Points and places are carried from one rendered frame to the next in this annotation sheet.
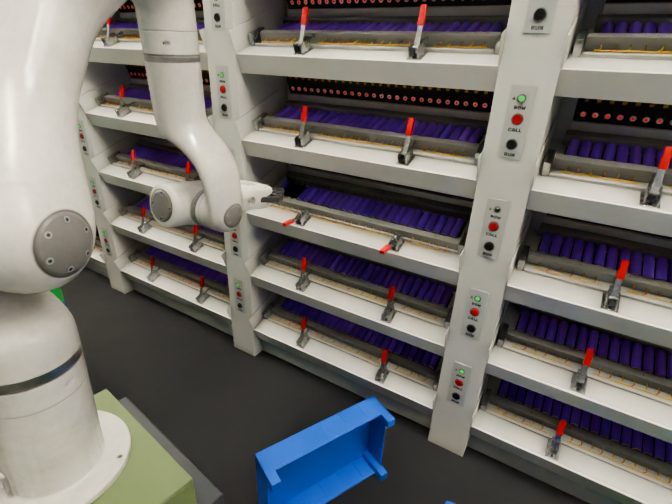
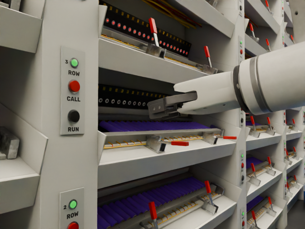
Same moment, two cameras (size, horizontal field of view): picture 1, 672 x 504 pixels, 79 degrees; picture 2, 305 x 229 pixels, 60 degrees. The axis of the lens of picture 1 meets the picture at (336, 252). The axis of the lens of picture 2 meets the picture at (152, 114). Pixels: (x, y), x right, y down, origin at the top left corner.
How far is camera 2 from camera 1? 1.20 m
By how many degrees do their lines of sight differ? 84
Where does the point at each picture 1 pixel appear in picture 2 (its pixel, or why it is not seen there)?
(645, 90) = (252, 47)
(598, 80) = (248, 40)
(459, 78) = (225, 27)
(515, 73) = (238, 30)
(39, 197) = not seen: outside the picture
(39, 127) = not seen: outside the picture
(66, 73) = not seen: outside the picture
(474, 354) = (243, 195)
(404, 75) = (210, 16)
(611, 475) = (262, 223)
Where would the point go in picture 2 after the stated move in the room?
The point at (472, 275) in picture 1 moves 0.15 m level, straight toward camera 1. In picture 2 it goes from (239, 141) to (287, 143)
